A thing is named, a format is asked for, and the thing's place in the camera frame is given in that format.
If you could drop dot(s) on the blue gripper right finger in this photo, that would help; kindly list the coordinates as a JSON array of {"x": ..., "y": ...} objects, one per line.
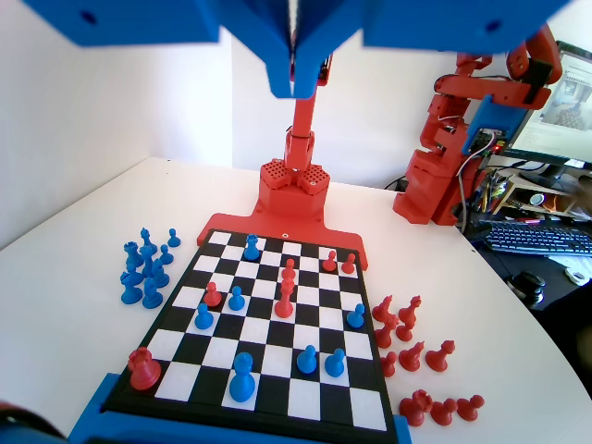
[{"x": 314, "y": 41}]

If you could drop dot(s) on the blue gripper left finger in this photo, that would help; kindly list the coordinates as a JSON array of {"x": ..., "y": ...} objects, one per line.
[{"x": 277, "y": 46}]

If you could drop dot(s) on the blue piece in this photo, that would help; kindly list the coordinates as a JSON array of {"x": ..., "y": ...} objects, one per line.
[{"x": 242, "y": 379}]

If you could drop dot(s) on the red robot arm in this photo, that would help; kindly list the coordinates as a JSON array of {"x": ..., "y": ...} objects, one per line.
[{"x": 300, "y": 120}]

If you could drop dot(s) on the blue chess rook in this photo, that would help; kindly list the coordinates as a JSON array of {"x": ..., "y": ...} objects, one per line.
[
  {"x": 251, "y": 249},
  {"x": 131, "y": 255}
]

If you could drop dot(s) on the blue chess pawn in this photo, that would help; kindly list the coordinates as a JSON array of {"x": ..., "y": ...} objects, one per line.
[
  {"x": 164, "y": 254},
  {"x": 334, "y": 363},
  {"x": 172, "y": 238},
  {"x": 355, "y": 316},
  {"x": 203, "y": 316},
  {"x": 236, "y": 299},
  {"x": 306, "y": 360}
]

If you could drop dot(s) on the blue chess bishop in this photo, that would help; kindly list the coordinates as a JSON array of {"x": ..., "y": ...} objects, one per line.
[
  {"x": 131, "y": 289},
  {"x": 146, "y": 237}
]

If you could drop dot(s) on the red piece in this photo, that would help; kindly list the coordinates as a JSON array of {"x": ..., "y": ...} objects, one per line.
[{"x": 284, "y": 298}]

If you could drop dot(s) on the blue chess knight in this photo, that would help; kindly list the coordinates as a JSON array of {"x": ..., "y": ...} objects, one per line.
[
  {"x": 151, "y": 293},
  {"x": 158, "y": 273}
]

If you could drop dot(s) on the red chess knight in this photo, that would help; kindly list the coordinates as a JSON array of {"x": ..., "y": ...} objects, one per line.
[
  {"x": 386, "y": 334},
  {"x": 383, "y": 309}
]

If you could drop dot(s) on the blue controller board holder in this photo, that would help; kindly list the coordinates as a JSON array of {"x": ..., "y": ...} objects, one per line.
[{"x": 485, "y": 115}]

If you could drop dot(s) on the wooden desk organizer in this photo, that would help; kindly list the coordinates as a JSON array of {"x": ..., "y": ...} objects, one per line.
[{"x": 518, "y": 182}]

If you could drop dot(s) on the computer monitor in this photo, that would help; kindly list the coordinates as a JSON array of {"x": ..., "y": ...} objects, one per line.
[{"x": 564, "y": 115}]

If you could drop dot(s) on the black white chessboard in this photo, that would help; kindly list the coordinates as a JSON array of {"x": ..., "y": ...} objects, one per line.
[{"x": 277, "y": 333}]

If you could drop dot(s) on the black keyboard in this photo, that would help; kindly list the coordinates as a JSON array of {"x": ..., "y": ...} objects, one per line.
[{"x": 532, "y": 238}]

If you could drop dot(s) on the black computer mouse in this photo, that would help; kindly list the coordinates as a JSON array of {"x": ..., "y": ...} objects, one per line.
[{"x": 527, "y": 287}]

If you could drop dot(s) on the small white object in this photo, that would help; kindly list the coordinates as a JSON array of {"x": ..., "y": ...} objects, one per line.
[{"x": 575, "y": 276}]

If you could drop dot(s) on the red board mount plate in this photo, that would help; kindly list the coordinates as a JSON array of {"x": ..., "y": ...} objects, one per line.
[{"x": 231, "y": 222}]

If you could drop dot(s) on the blue board mount plate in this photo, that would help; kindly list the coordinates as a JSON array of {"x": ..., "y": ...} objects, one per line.
[{"x": 92, "y": 416}]

